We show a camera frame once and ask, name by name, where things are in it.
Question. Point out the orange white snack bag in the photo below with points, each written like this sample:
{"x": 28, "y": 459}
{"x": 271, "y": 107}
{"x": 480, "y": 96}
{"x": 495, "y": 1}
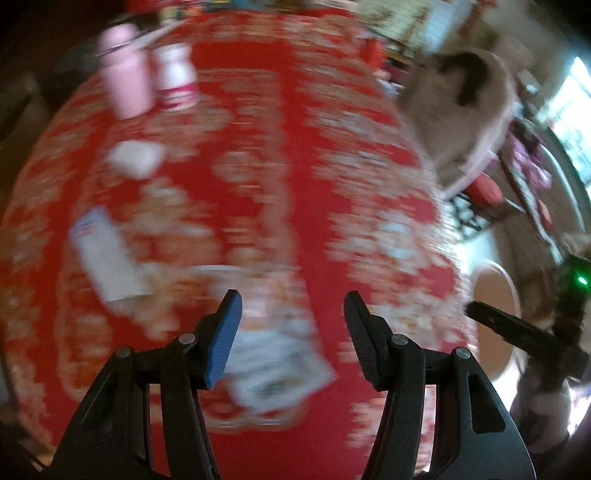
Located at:
{"x": 277, "y": 369}

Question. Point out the floral fabric cover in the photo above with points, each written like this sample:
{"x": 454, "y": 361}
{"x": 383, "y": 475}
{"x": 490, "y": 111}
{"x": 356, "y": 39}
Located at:
{"x": 406, "y": 21}

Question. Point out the white plastic waste basket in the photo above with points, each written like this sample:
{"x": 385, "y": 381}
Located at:
{"x": 494, "y": 300}

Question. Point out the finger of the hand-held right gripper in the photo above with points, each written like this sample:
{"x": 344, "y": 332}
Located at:
{"x": 512, "y": 323}

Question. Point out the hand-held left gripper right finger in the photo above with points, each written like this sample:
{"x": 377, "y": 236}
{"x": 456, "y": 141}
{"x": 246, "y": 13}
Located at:
{"x": 362, "y": 341}

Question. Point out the pink purple clothes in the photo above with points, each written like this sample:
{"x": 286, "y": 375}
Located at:
{"x": 531, "y": 161}

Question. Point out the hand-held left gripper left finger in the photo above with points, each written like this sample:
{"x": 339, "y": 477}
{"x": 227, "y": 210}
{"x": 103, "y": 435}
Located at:
{"x": 224, "y": 341}

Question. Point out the white pill bottle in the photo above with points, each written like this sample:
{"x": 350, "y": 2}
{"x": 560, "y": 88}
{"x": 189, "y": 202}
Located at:
{"x": 175, "y": 81}

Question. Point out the red stool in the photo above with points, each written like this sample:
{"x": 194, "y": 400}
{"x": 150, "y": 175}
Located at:
{"x": 485, "y": 191}

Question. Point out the white sponge block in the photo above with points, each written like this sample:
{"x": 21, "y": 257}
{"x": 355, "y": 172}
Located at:
{"x": 136, "y": 159}

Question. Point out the red floral tablecloth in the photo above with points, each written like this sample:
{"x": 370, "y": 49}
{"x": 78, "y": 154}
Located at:
{"x": 258, "y": 152}

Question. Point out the pink plastic bottle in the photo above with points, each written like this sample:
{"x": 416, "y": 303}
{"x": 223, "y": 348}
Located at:
{"x": 127, "y": 74}

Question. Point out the black cloth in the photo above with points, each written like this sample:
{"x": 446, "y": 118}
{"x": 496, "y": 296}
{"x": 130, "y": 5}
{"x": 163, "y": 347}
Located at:
{"x": 471, "y": 76}

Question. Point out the white blue medicine box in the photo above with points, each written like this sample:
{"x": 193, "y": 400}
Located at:
{"x": 108, "y": 254}

